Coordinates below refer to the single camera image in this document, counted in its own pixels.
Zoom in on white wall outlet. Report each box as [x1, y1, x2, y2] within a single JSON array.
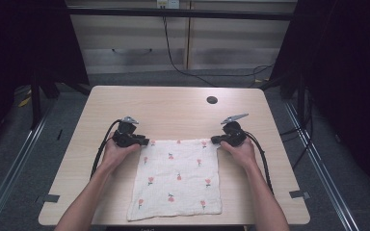
[[156, 0, 181, 10]]

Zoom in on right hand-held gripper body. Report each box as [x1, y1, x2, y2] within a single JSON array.
[[220, 113, 250, 148]]

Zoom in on yellow floor tape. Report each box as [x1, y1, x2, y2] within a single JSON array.
[[17, 93, 33, 109]]

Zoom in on grey tape strip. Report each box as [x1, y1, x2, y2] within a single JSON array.
[[288, 190, 311, 200], [42, 193, 61, 204]]

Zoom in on person's right hand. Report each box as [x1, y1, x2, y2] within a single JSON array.
[[220, 137, 258, 169]]

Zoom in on black floor cables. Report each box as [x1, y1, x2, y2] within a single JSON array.
[[278, 88, 316, 171]]

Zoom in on long black power cable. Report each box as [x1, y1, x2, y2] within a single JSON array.
[[162, 15, 275, 89]]

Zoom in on white cloth with pink flowers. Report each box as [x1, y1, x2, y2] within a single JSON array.
[[126, 138, 224, 222]]

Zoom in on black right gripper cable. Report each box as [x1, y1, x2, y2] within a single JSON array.
[[244, 130, 275, 195]]

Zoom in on beige cabinet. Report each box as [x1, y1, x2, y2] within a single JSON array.
[[65, 0, 299, 75]]

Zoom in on black metal stand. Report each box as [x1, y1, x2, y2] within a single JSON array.
[[29, 72, 61, 130]]

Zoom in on dark curtain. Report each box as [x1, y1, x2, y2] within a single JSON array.
[[0, 0, 90, 158], [269, 0, 370, 201]]

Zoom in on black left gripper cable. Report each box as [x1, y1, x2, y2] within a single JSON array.
[[90, 118, 123, 181]]

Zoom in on black horizontal frame bar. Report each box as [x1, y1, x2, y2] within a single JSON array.
[[66, 7, 299, 22]]

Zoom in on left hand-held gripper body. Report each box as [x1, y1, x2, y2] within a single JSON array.
[[111, 115, 143, 149]]

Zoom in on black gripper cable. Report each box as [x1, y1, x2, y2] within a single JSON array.
[[244, 130, 275, 195], [90, 118, 123, 181]]

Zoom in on person's left hand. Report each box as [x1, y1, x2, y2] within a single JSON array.
[[100, 131, 142, 174]]

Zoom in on metal floor rail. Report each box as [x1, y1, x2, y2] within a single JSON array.
[[283, 101, 361, 231], [0, 104, 56, 231]]

